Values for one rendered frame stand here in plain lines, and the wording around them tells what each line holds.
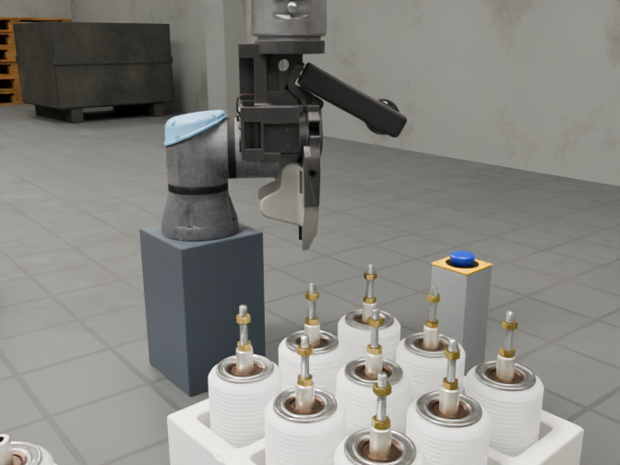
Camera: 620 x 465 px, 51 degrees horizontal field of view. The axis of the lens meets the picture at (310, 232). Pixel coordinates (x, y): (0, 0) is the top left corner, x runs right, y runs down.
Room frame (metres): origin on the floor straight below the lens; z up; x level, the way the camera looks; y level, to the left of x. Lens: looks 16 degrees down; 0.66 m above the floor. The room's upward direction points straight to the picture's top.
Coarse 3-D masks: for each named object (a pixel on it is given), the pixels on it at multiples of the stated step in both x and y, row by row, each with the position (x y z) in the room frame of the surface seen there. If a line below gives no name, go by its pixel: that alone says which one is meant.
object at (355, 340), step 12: (396, 324) 0.91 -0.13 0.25; (348, 336) 0.89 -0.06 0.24; (360, 336) 0.88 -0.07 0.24; (384, 336) 0.88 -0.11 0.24; (396, 336) 0.90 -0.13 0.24; (348, 348) 0.89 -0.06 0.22; (360, 348) 0.88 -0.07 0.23; (384, 348) 0.88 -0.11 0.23; (396, 348) 0.90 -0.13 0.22; (348, 360) 0.89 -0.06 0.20
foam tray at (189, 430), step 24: (192, 408) 0.79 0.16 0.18; (168, 432) 0.77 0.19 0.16; (192, 432) 0.73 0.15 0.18; (552, 432) 0.73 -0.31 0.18; (576, 432) 0.74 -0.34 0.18; (192, 456) 0.73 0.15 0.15; (216, 456) 0.69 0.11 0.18; (240, 456) 0.68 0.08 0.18; (264, 456) 0.70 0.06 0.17; (504, 456) 0.68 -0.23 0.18; (528, 456) 0.68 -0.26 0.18; (552, 456) 0.69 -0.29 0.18; (576, 456) 0.73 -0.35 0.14
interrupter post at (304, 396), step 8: (296, 384) 0.68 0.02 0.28; (312, 384) 0.68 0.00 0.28; (296, 392) 0.68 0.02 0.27; (304, 392) 0.67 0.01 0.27; (312, 392) 0.67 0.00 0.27; (296, 400) 0.68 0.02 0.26; (304, 400) 0.67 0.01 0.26; (312, 400) 0.67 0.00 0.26; (304, 408) 0.67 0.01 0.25; (312, 408) 0.67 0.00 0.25
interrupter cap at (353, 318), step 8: (352, 312) 0.95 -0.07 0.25; (360, 312) 0.95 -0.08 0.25; (384, 312) 0.95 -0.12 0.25; (352, 320) 0.92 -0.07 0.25; (360, 320) 0.92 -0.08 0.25; (384, 320) 0.92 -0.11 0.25; (392, 320) 0.92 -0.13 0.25; (360, 328) 0.89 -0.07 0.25; (368, 328) 0.89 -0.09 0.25; (384, 328) 0.89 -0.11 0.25
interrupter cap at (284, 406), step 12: (288, 396) 0.70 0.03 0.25; (324, 396) 0.70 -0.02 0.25; (276, 408) 0.67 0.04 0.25; (288, 408) 0.67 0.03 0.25; (324, 408) 0.67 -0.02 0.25; (336, 408) 0.67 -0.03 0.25; (288, 420) 0.65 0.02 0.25; (300, 420) 0.64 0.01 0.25; (312, 420) 0.64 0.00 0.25; (324, 420) 0.65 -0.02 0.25
